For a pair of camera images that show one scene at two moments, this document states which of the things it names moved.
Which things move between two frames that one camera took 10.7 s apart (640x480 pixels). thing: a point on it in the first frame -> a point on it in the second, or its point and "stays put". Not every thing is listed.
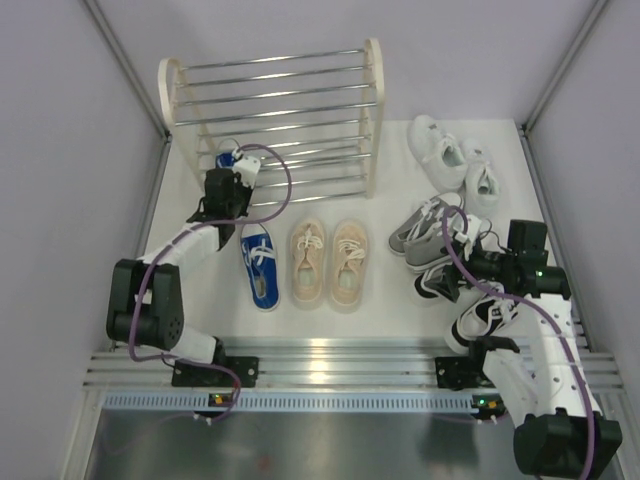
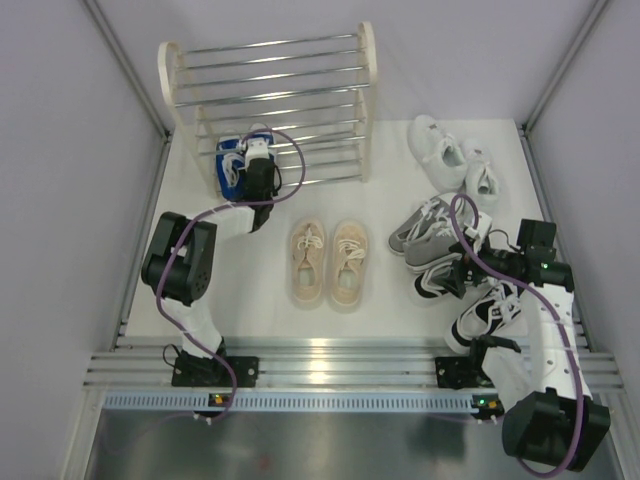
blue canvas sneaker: x=260 y=257 -> x=266 y=136
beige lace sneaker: x=348 y=261 stays put
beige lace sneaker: x=307 y=255 stays put
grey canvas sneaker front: x=423 y=250 stays put
